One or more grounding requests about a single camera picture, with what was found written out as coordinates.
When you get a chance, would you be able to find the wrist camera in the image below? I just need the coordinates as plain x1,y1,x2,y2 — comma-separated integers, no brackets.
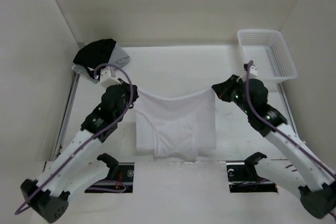
99,67,121,89
244,62,258,79

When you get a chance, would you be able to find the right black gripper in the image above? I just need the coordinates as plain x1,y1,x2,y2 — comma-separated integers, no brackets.
212,74,253,115

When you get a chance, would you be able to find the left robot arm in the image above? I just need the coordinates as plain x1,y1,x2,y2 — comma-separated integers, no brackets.
20,82,139,223

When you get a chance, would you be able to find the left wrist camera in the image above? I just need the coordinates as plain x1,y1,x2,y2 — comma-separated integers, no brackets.
99,67,121,89

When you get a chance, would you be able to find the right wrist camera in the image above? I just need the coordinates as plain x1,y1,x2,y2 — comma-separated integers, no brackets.
244,62,258,79

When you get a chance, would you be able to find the black folded tank top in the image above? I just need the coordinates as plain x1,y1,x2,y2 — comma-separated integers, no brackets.
73,39,116,72

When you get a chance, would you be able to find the aluminium table rail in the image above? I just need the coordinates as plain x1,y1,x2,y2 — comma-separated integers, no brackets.
277,83,298,134
50,71,80,161

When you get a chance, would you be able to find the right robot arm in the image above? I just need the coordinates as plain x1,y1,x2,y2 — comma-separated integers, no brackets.
212,75,335,219

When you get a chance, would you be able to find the right aluminium table rail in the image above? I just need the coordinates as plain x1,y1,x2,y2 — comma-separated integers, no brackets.
277,83,298,134

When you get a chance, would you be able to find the white plastic basket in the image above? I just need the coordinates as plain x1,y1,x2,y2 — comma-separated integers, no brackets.
237,29,298,84

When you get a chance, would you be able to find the white tank top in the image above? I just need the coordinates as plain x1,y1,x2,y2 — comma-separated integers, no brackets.
134,88,216,161

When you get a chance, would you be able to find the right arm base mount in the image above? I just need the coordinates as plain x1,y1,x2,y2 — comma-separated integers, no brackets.
226,152,278,193

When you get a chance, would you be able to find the left aluminium table rail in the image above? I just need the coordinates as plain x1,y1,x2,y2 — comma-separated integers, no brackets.
50,71,80,161

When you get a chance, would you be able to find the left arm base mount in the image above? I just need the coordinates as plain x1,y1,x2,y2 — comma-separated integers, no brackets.
85,153,135,194

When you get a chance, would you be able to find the grey folded tank top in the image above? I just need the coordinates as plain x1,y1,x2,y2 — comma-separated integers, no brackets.
72,44,130,83

